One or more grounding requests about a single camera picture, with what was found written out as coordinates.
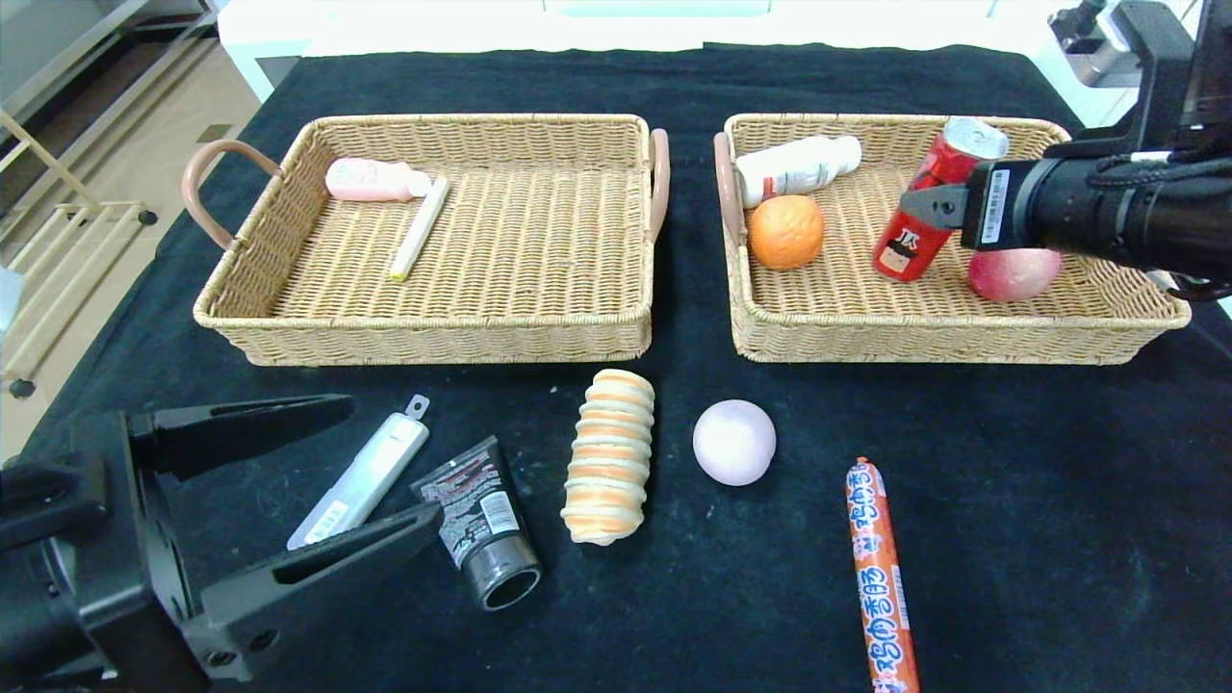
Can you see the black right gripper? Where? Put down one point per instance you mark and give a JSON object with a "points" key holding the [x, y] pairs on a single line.
{"points": [[993, 205]]}

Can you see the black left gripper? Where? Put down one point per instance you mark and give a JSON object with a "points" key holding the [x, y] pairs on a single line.
{"points": [[144, 539]]}

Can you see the red soda can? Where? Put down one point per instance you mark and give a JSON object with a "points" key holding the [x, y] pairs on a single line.
{"points": [[905, 250]]}

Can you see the pale pink round bun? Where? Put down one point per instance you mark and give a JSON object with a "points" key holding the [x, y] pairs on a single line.
{"points": [[734, 443]]}

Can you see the striped bread roll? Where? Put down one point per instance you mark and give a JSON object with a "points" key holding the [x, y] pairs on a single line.
{"points": [[609, 462]]}

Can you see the orange sausage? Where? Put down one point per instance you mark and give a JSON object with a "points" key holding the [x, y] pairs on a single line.
{"points": [[876, 577]]}

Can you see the red apple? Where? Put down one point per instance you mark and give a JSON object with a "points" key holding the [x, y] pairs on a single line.
{"points": [[1011, 274]]}

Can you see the grey toothbrush case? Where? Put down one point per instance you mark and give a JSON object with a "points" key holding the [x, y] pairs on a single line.
{"points": [[385, 457]]}

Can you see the white bottle with red label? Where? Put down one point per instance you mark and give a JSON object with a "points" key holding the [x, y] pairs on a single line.
{"points": [[794, 169]]}

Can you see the orange fruit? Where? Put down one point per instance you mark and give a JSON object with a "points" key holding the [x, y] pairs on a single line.
{"points": [[786, 233]]}

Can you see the black cosmetic tube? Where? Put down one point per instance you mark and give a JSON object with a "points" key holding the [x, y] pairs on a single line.
{"points": [[486, 525]]}

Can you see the cream metal rack with wheels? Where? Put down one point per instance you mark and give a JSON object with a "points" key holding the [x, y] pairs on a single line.
{"points": [[72, 252]]}

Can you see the cream stick with yellow end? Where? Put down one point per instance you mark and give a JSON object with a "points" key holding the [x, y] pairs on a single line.
{"points": [[422, 229]]}

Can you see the small pink bottle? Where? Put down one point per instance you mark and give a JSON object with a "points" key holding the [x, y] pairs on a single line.
{"points": [[371, 181]]}

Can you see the grey metal shelf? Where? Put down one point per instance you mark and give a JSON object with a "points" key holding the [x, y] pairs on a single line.
{"points": [[58, 72]]}

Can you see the white table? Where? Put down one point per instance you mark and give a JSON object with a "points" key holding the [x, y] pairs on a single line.
{"points": [[279, 29]]}

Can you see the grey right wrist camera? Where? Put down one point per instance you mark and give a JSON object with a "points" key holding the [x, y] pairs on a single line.
{"points": [[1097, 63]]}

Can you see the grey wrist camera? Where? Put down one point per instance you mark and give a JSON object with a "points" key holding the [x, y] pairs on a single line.
{"points": [[8, 298], [1097, 63]]}

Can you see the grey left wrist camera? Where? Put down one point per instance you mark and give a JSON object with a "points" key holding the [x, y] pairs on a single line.
{"points": [[8, 298]]}

